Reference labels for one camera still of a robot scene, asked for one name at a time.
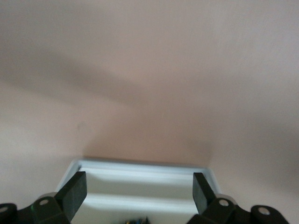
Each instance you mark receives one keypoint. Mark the white tray box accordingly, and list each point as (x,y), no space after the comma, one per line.
(140,186)

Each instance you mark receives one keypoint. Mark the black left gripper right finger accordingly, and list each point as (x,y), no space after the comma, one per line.
(201,193)

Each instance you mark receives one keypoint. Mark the brown table cover mat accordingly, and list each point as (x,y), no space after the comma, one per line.
(149,70)

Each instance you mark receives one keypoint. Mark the small colourful buttons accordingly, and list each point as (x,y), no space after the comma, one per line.
(137,221)

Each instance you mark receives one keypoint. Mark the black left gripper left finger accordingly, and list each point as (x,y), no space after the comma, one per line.
(72,193)

